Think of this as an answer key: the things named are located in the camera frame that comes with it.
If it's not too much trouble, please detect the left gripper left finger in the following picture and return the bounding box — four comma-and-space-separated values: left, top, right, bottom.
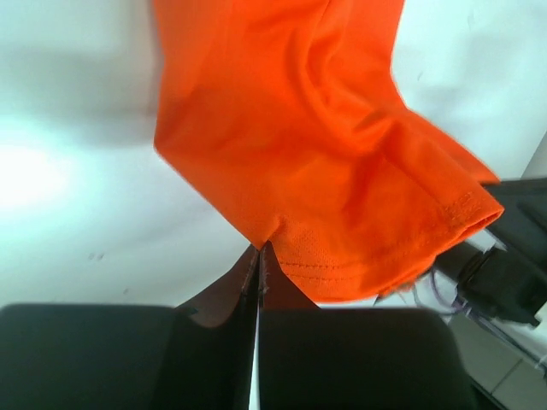
1, 248, 258, 409

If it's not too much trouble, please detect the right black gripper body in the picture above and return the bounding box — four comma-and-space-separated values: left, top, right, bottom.
433, 178, 546, 327

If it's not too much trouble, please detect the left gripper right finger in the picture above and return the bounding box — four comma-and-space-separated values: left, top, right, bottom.
258, 243, 478, 409

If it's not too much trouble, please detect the orange t shirt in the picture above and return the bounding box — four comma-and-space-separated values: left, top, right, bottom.
154, 1, 503, 302

